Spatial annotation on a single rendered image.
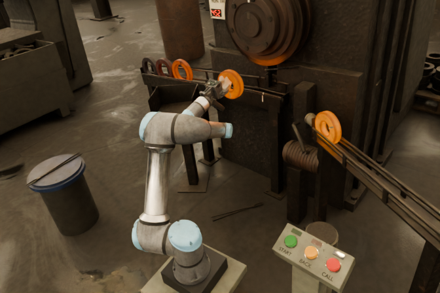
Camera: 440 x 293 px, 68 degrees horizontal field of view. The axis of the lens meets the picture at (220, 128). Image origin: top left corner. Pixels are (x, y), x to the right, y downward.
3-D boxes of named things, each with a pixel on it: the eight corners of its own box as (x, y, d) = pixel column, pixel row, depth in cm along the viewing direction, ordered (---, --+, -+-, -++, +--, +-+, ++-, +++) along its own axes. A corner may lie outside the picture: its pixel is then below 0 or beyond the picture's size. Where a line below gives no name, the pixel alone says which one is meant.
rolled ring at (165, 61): (167, 59, 232) (171, 57, 233) (152, 58, 244) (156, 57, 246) (175, 83, 239) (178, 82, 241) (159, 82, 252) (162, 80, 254)
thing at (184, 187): (176, 173, 245) (157, 85, 207) (211, 173, 241) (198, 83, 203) (169, 192, 227) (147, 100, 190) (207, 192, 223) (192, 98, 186)
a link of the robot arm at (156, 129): (164, 261, 120) (175, 112, 118) (127, 254, 123) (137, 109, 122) (176, 249, 131) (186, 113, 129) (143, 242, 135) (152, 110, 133)
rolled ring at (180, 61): (167, 64, 235) (171, 63, 237) (179, 87, 239) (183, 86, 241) (181, 56, 221) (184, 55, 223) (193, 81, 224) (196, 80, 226)
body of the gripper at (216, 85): (222, 80, 160) (207, 95, 155) (227, 93, 166) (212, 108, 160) (211, 77, 165) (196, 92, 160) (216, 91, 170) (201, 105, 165)
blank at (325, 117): (326, 144, 156) (320, 146, 155) (317, 113, 157) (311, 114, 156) (346, 142, 141) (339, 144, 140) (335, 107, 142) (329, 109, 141)
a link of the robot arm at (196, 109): (180, 125, 159) (175, 113, 152) (194, 110, 164) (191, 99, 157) (192, 131, 155) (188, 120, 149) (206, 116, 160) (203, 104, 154)
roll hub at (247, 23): (236, 46, 177) (231, -9, 162) (280, 53, 160) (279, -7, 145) (229, 50, 173) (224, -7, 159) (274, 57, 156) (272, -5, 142)
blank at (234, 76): (219, 68, 175) (215, 70, 173) (241, 69, 164) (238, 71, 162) (224, 95, 181) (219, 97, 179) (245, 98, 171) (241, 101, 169)
